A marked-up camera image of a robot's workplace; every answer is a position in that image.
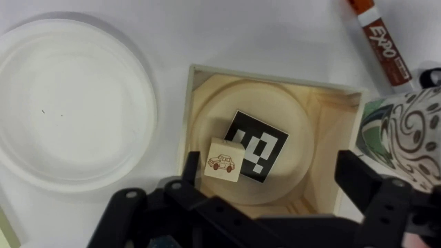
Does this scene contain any patterned paper cup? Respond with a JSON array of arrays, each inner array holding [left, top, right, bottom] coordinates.
[[355, 86, 441, 194]]

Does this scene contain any white paper plate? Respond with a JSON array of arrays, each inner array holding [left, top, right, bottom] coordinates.
[[0, 17, 158, 192]]

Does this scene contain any black white fiducial tag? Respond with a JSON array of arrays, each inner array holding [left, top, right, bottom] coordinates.
[[224, 108, 289, 184]]

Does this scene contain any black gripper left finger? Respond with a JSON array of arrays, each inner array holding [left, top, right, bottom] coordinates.
[[87, 150, 277, 248]]

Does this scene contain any wooden cube with car print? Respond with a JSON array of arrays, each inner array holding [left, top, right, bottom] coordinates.
[[202, 136, 247, 183]]

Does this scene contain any red Expo marker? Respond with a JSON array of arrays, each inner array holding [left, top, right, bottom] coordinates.
[[347, 0, 413, 88]]

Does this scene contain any light wooden open box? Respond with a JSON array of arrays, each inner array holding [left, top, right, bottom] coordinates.
[[176, 63, 366, 219]]

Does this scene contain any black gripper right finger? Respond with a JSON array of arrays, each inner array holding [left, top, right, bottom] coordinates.
[[336, 150, 441, 248]]

